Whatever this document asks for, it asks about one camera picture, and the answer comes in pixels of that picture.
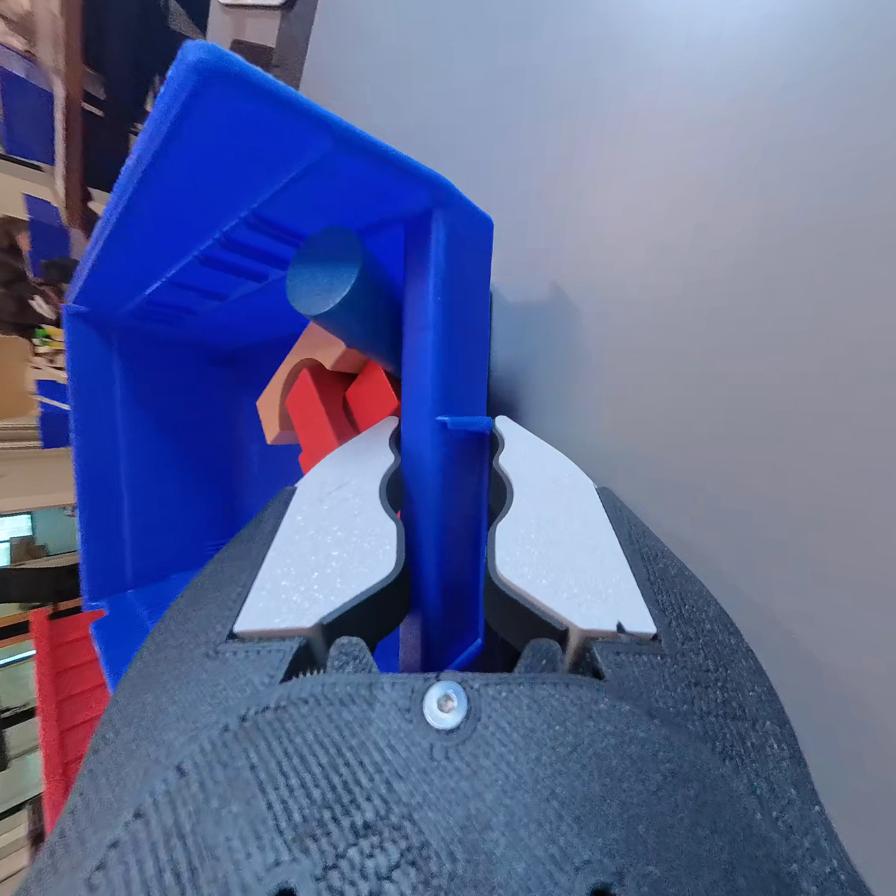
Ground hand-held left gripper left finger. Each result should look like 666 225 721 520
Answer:
231 416 411 673

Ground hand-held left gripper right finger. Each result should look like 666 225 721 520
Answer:
484 414 660 672

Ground red arch block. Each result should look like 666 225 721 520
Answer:
287 363 403 477

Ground natural wooden arch block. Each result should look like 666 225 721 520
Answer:
256 323 366 448

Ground blue wooden cylinder block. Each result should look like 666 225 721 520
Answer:
286 225 421 385

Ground blue plastic bin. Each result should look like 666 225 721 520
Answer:
62 38 495 694

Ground red plastic crate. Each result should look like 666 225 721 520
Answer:
29 608 114 837

